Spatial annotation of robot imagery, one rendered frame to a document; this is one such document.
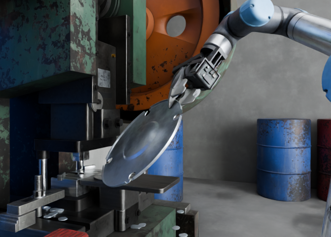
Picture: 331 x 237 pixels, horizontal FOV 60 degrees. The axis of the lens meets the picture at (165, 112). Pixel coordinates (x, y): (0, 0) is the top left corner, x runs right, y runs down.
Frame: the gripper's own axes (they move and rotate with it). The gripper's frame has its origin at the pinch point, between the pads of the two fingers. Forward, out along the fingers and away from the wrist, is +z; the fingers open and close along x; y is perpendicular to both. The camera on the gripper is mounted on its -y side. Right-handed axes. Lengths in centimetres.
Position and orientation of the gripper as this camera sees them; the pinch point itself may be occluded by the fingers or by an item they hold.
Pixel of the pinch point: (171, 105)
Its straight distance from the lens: 78.9
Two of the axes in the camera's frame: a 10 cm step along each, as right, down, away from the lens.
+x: 6.6, 6.5, 3.8
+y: 5.0, 0.0, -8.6
